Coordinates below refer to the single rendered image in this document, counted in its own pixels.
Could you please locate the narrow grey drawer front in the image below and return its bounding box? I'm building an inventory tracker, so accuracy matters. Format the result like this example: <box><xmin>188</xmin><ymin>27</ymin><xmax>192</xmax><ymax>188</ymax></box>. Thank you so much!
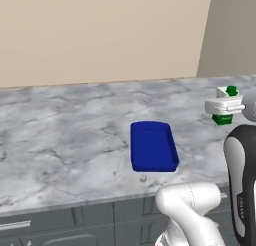
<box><xmin>114</xmin><ymin>195</ymin><xmax>162</xmax><ymax>225</ymax></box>

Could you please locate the grey cupboard door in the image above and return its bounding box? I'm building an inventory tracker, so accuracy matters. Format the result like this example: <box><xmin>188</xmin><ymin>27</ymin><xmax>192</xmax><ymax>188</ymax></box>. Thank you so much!
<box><xmin>114</xmin><ymin>217</ymin><xmax>172</xmax><ymax>246</ymax></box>
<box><xmin>0</xmin><ymin>224</ymin><xmax>116</xmax><ymax>246</ymax></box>

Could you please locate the blue rectangular tray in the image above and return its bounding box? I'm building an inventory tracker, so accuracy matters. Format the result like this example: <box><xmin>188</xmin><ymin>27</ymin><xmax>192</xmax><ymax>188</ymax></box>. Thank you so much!
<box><xmin>129</xmin><ymin>120</ymin><xmax>181</xmax><ymax>173</ymax></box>

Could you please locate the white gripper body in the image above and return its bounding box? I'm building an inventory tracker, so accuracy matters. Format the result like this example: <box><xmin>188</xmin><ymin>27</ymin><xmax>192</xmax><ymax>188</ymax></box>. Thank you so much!
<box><xmin>204</xmin><ymin>97</ymin><xmax>243</xmax><ymax>116</ymax></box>

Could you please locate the wide grey drawer front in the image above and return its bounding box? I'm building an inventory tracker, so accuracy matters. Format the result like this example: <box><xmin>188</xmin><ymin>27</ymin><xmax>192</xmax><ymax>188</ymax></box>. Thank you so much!
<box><xmin>0</xmin><ymin>202</ymin><xmax>115</xmax><ymax>240</ymax></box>

